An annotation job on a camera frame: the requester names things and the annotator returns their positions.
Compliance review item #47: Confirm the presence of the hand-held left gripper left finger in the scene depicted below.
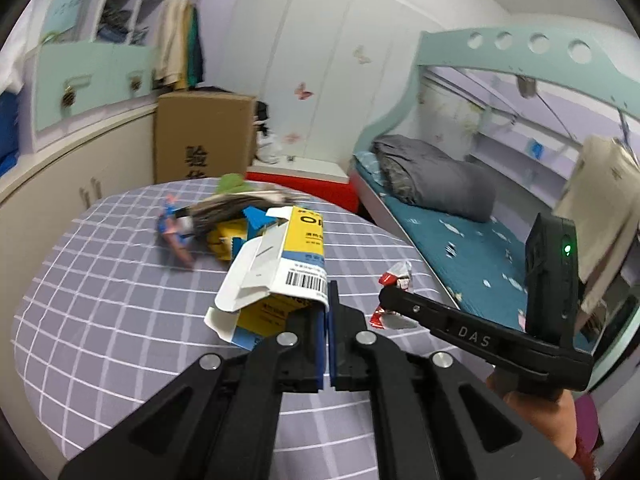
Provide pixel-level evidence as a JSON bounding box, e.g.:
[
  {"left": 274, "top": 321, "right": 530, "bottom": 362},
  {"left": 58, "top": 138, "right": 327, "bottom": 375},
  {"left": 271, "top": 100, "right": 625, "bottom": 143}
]
[{"left": 59, "top": 305, "right": 326, "bottom": 480}]

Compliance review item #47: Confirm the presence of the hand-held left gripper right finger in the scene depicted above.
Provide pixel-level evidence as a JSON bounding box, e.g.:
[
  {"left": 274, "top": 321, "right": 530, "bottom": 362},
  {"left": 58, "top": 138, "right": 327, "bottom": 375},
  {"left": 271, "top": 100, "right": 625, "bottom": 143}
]
[{"left": 327, "top": 281, "right": 586, "bottom": 480}]

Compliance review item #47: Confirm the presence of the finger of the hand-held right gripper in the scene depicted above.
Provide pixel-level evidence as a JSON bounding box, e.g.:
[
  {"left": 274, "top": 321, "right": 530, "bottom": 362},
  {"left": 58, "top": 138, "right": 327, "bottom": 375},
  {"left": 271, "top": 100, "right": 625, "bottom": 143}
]
[{"left": 377, "top": 285, "right": 501, "bottom": 361}]

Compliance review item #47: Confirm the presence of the red foil snack wrapper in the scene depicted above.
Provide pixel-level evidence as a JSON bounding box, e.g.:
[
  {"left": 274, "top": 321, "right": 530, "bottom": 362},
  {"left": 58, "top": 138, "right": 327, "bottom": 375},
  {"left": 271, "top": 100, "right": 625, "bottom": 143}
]
[{"left": 369, "top": 261, "right": 415, "bottom": 331}]

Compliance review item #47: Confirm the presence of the yellow blue white carton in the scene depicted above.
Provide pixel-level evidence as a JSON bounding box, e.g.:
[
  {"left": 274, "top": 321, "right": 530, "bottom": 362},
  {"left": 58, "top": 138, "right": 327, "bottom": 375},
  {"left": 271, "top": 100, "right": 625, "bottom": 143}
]
[{"left": 205, "top": 205, "right": 331, "bottom": 352}]

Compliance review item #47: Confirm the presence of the grey brown plastic packet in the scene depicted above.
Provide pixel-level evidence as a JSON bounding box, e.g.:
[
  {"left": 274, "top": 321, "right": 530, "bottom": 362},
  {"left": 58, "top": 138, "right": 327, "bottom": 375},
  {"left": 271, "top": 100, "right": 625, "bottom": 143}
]
[{"left": 190, "top": 189, "right": 298, "bottom": 233}]

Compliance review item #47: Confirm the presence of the person's right hand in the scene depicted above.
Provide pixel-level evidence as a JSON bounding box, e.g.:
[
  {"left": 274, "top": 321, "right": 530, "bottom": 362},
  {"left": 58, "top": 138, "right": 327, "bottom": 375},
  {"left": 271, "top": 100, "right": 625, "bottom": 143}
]
[{"left": 486, "top": 367, "right": 577, "bottom": 461}]

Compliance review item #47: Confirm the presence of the teal quilted mattress pad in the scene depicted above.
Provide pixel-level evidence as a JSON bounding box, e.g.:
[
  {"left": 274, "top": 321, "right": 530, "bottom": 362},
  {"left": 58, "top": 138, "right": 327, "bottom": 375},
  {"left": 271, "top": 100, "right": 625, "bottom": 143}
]
[{"left": 352, "top": 152, "right": 591, "bottom": 333}]

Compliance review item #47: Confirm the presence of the cream hanging shirt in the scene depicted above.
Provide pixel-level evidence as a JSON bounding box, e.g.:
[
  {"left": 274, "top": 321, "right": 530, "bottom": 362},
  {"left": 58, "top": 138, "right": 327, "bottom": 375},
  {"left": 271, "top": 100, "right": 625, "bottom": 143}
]
[{"left": 552, "top": 135, "right": 638, "bottom": 316}]

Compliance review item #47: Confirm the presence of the purple cloth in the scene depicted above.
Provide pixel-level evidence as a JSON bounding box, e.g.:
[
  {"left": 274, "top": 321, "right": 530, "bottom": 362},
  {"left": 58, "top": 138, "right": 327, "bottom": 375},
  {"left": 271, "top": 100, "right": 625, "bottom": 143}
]
[{"left": 575, "top": 394, "right": 606, "bottom": 461}]

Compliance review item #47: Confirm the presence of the grey rolled duvet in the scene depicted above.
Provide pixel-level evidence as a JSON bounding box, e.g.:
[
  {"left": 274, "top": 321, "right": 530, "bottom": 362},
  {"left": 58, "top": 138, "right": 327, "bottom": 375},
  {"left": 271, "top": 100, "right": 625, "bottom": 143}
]
[{"left": 372, "top": 135, "right": 496, "bottom": 223}]

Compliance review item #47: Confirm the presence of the yellow packet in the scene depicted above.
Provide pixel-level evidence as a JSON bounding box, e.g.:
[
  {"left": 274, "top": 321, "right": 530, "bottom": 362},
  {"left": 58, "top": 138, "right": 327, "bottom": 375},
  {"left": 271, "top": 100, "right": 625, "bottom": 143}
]
[{"left": 206, "top": 220, "right": 251, "bottom": 262}]

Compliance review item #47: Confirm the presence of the purple bed shelf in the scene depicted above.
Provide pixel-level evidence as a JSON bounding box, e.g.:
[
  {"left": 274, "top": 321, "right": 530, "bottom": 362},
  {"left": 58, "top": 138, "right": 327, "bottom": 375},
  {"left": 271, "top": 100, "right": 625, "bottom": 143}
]
[{"left": 470, "top": 125, "right": 586, "bottom": 196}]

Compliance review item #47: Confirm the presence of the red covered bench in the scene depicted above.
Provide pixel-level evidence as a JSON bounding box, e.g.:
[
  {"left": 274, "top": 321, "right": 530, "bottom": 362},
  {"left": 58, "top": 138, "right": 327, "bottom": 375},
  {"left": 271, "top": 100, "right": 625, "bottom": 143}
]
[{"left": 245, "top": 170, "right": 361, "bottom": 213}]

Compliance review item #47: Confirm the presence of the blue plaid pillow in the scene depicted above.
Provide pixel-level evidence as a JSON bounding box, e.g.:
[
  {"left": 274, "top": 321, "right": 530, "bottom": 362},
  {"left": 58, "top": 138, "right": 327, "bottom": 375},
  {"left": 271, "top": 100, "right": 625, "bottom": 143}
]
[{"left": 352, "top": 151, "right": 388, "bottom": 186}]

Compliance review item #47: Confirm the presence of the white board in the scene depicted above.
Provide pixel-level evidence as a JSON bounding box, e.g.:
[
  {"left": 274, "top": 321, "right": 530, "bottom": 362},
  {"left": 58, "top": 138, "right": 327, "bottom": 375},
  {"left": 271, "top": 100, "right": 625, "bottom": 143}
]
[{"left": 248, "top": 157, "right": 349, "bottom": 186}]

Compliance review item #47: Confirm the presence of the blue red snack wrapper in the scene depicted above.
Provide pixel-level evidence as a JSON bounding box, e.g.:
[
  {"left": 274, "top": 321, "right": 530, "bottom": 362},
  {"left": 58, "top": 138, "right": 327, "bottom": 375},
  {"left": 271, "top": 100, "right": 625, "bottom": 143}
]
[{"left": 156, "top": 197, "right": 197, "bottom": 270}]

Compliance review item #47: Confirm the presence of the green wrapper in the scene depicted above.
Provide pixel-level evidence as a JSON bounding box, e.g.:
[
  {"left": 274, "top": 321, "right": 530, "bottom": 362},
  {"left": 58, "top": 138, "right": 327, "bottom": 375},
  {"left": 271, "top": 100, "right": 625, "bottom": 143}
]
[{"left": 216, "top": 173, "right": 248, "bottom": 196}]

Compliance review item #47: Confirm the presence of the white garment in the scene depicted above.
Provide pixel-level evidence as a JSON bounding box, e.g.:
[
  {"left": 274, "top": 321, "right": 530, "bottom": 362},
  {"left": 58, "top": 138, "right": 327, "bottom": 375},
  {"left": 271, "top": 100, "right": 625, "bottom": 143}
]
[{"left": 255, "top": 135, "right": 281, "bottom": 166}]

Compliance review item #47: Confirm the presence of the large cardboard box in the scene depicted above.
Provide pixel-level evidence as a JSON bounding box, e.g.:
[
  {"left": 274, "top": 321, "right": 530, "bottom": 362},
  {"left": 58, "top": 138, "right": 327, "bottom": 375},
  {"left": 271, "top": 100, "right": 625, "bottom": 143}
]
[{"left": 152, "top": 91, "right": 258, "bottom": 186}]

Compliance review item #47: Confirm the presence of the beige low cabinet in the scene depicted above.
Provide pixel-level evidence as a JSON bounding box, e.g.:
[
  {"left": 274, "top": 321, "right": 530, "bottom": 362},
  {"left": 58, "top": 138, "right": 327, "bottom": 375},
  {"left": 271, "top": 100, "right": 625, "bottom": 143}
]
[{"left": 0, "top": 92, "right": 161, "bottom": 216}]

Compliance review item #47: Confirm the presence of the white panel wardrobe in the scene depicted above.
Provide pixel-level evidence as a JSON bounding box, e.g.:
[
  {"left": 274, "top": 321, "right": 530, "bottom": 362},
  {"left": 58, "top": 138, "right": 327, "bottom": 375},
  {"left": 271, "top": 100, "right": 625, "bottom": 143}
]
[{"left": 202, "top": 0, "right": 426, "bottom": 166}]

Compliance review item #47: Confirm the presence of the green hanging garment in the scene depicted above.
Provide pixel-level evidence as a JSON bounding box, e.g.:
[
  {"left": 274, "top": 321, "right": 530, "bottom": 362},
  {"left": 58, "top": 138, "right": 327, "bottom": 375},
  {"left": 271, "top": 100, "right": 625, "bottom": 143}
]
[{"left": 182, "top": 5, "right": 201, "bottom": 86}]

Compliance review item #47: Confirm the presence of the cream hanging jacket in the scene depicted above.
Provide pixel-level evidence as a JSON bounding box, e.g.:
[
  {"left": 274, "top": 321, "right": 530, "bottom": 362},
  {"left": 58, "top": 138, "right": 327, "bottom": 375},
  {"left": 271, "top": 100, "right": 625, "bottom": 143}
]
[{"left": 152, "top": 0, "right": 193, "bottom": 88}]

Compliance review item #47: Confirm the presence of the mint drawer cabinet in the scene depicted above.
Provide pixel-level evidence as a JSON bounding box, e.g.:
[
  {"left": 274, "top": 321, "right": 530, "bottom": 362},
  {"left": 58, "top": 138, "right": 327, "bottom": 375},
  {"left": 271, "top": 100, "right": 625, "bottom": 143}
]
[{"left": 32, "top": 42, "right": 161, "bottom": 148}]

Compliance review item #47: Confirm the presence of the blue bag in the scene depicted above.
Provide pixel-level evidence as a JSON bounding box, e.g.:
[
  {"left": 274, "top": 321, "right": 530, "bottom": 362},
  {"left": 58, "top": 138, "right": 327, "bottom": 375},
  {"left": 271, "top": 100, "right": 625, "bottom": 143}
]
[{"left": 0, "top": 90, "right": 23, "bottom": 176}]

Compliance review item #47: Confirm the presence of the mint storage box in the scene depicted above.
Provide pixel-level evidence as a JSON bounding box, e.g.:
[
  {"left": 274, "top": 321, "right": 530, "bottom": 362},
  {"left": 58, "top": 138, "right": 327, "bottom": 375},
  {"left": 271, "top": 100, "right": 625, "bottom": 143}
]
[{"left": 40, "top": 0, "right": 86, "bottom": 43}]

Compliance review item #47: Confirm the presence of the white paper bag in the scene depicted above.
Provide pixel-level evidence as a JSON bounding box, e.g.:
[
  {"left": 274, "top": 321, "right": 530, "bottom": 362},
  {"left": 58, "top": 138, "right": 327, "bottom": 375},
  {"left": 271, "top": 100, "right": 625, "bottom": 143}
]
[{"left": 0, "top": 15, "right": 41, "bottom": 93}]

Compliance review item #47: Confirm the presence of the mint bunk bed frame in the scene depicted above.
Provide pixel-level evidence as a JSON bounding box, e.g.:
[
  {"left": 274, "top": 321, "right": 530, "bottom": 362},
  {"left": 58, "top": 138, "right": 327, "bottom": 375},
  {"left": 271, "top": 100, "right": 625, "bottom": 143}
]
[{"left": 347, "top": 27, "right": 640, "bottom": 411}]

